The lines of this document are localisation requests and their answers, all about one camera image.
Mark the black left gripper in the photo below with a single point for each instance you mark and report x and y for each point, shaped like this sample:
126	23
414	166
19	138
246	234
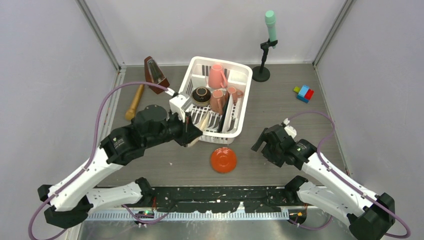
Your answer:
189	131

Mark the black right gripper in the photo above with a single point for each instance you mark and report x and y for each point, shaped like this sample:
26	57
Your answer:
274	160

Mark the red and cream saucer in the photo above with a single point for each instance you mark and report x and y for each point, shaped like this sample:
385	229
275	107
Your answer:
202	126

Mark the red small plate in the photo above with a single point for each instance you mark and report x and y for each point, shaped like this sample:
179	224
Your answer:
223	160

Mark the black patterned ceramic bowl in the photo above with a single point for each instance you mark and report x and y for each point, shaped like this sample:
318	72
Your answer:
201	97

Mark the white round plate with lettering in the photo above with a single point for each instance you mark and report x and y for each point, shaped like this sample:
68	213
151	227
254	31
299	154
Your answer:
229	124

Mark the white plastic dish rack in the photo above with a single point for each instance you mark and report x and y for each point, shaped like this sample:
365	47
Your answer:
238	75

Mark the small pink cup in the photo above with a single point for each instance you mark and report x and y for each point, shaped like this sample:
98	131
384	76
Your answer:
235	93

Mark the large pink mug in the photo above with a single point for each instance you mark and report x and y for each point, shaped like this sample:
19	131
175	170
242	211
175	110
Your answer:
217	78

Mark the teal square plate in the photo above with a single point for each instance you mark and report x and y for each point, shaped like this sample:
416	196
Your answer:
223	116

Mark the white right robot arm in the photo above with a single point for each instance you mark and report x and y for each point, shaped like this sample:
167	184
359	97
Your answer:
354	205

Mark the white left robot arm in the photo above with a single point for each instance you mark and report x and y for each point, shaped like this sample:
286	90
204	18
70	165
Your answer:
73	199

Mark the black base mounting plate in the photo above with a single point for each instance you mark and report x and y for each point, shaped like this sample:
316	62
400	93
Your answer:
219	199

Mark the wooden pestle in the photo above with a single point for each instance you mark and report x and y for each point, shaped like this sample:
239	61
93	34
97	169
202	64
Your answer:
131	112

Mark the brown wooden metronome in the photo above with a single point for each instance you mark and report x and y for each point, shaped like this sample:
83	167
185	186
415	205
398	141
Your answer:
153	74

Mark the colourful toy blocks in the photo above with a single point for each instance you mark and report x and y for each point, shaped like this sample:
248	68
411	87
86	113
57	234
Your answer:
304	93

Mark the black microphone stand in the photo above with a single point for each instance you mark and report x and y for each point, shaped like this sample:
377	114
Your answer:
261	73

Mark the mint green microphone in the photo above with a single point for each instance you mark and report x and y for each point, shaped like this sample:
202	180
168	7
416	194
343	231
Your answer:
270	21

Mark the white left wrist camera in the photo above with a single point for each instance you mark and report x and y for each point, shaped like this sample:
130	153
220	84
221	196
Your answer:
178	103

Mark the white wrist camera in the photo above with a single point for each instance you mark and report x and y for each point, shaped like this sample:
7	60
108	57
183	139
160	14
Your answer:
178	103
290	130

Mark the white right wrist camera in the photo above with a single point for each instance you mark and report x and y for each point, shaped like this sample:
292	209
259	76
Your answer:
290	130

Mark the slotted white cable duct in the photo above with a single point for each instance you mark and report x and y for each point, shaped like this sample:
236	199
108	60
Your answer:
240	214

